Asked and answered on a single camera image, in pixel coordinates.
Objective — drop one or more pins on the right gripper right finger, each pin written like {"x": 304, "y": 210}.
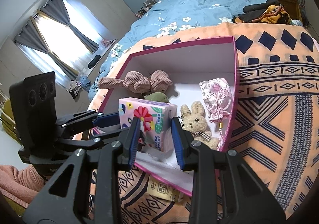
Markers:
{"x": 225, "y": 188}

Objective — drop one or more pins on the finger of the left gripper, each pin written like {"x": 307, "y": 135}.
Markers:
{"x": 106, "y": 120}
{"x": 109, "y": 136}

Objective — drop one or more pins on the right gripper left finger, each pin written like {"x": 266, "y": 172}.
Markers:
{"x": 84, "y": 188}

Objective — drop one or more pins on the floral tissue pack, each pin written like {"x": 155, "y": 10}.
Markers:
{"x": 155, "y": 118}

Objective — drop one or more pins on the pink knit plush toy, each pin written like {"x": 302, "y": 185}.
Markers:
{"x": 137, "y": 83}

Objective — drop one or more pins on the gold tissue pack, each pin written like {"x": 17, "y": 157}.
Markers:
{"x": 163, "y": 191}

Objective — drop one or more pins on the green frog plush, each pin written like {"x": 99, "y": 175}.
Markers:
{"x": 158, "y": 97}

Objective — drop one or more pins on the beige bunny plush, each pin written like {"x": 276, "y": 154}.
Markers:
{"x": 194, "y": 121}

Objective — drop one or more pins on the pink floral drawstring pouch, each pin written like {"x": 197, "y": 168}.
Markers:
{"x": 217, "y": 99}

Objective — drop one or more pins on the pink knit sleeve left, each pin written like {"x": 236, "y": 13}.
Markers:
{"x": 20, "y": 186}

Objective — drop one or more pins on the orange navy patterned blanket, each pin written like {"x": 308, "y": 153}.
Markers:
{"x": 276, "y": 124}

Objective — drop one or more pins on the pink cardboard box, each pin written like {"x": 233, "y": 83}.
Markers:
{"x": 187, "y": 63}

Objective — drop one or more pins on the grey curtain lower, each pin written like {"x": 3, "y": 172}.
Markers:
{"x": 31, "y": 37}

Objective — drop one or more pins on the blue floral duvet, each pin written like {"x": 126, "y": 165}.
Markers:
{"x": 167, "y": 17}

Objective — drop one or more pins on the pile of dark clothes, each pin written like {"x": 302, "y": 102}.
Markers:
{"x": 270, "y": 12}

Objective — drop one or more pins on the wooden nightstand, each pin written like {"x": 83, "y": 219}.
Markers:
{"x": 292, "y": 8}

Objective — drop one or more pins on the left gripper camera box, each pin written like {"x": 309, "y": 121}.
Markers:
{"x": 33, "y": 107}

